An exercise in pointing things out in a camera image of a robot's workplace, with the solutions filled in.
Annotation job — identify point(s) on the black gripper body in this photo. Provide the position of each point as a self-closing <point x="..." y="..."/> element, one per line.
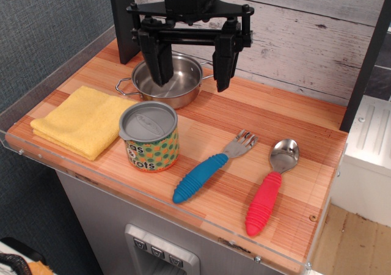
<point x="154" y="23"/>

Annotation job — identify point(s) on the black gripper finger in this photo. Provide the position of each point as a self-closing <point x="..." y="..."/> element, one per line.
<point x="158" y="57"/>
<point x="225" y="58"/>

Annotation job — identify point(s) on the peas and carrots toy can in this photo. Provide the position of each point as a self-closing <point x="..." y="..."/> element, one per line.
<point x="150" y="133"/>

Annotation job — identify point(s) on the small steel pot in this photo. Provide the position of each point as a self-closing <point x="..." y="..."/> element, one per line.
<point x="180" y="91"/>

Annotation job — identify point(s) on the folded yellow cloth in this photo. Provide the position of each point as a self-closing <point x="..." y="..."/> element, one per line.
<point x="86" y="123"/>

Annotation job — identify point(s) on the grey toy fridge cabinet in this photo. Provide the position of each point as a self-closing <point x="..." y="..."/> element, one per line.
<point x="104" y="213"/>

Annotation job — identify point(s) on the silver dispenser button panel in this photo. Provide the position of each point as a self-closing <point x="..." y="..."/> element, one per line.
<point x="153" y="255"/>

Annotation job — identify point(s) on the orange object bottom left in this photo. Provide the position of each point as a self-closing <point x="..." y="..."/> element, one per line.
<point x="38" y="268"/>

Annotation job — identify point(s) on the dark left upright post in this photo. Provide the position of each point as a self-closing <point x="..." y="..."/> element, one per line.
<point x="123" y="22"/>

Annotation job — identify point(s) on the dark upright post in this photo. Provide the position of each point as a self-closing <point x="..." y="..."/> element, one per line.
<point x="123" y="22"/>
<point x="370" y="58"/>

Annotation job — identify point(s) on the blue handled fork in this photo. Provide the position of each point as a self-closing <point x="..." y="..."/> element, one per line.
<point x="196" y="178"/>

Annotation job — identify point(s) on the red handled spoon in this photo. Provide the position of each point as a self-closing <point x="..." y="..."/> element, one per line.
<point x="283" y="157"/>

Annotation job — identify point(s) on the dark right upright post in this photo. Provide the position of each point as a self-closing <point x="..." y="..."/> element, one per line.
<point x="370" y="58"/>

